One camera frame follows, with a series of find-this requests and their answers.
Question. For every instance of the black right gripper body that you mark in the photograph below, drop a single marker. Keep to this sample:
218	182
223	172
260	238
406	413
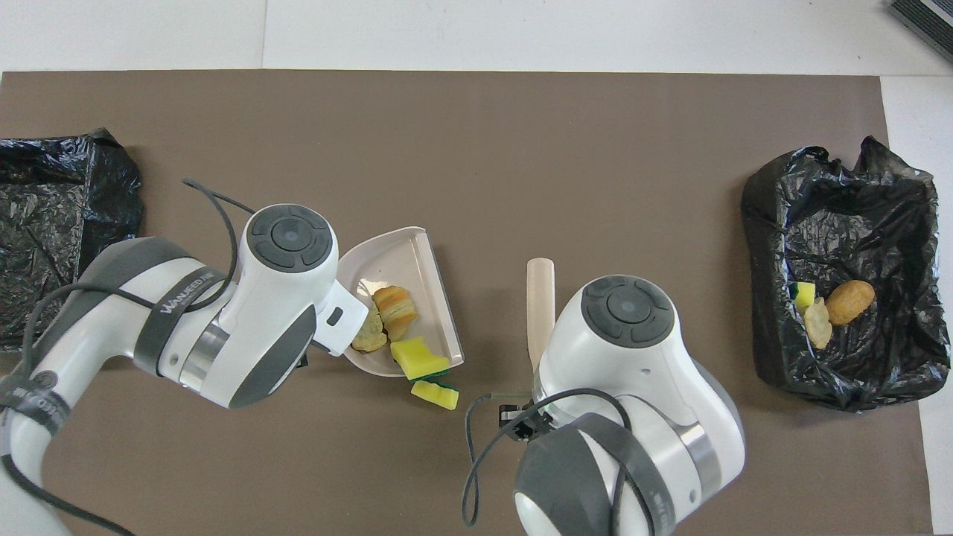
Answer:
527	423

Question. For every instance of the notched yellow sponge piece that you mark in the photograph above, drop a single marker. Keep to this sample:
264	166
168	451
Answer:
435	395

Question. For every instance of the beige hand brush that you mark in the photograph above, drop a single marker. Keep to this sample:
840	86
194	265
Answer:
540	298

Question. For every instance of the orange striped croissant piece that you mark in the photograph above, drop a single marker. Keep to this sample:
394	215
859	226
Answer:
395	310

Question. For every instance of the pale torn bread piece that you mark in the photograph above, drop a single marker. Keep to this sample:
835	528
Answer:
368	333
817	321

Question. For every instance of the beige plastic dustpan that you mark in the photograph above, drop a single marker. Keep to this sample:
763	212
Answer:
417	260

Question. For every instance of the yellow green sponge piece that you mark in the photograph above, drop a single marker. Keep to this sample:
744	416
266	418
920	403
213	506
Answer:
804	295

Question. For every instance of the brown bread roll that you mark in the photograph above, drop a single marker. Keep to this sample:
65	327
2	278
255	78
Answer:
849	301

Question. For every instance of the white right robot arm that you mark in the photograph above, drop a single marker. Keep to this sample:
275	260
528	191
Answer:
633	372

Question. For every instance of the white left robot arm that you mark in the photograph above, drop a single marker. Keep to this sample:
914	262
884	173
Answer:
260	313

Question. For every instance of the black bag lined bin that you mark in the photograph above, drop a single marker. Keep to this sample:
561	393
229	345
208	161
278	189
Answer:
45	208
856	216

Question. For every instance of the brown table mat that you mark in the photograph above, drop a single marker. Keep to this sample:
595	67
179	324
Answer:
521	149

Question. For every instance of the dark grey ribbed panel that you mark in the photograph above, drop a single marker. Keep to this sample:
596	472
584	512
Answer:
923	22

